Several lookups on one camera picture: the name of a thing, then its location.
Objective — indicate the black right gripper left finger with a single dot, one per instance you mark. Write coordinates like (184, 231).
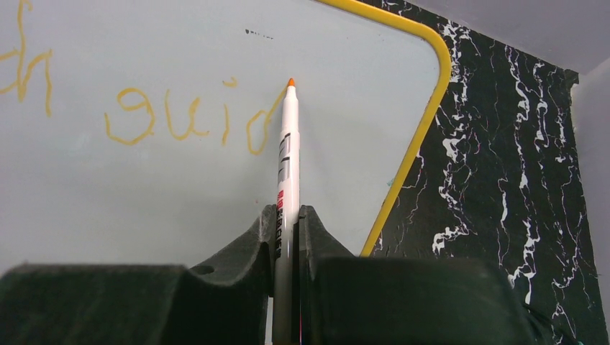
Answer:
(222, 300)

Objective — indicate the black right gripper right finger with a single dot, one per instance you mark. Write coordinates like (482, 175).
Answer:
(347, 299)

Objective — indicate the white orange marker pen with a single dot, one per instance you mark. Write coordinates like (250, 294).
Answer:
(285, 328)

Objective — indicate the yellow framed whiteboard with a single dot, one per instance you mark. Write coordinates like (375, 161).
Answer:
(147, 132)

